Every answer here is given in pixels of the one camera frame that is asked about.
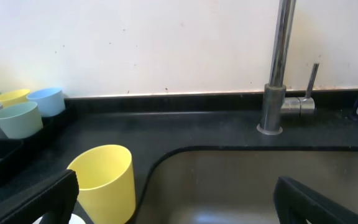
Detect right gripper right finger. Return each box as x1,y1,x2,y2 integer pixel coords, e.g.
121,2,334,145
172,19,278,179
273,176,358,224

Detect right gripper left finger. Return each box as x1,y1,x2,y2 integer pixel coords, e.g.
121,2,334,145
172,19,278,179
0,169,80,224

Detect yellow cup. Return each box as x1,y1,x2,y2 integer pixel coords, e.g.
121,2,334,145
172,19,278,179
67,144,137,224
0,89,31,108

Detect black tray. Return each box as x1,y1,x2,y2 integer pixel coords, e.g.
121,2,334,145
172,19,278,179
0,104,78,189

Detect light green cup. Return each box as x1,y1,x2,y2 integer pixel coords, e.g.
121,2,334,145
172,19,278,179
0,101,44,139

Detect steel sink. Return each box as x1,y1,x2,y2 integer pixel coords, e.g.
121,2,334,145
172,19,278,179
132,147,358,224

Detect blue cup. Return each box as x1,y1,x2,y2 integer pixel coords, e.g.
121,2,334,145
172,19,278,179
26,87,66,118

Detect steel tap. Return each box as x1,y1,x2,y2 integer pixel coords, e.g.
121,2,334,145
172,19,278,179
256,0,320,136

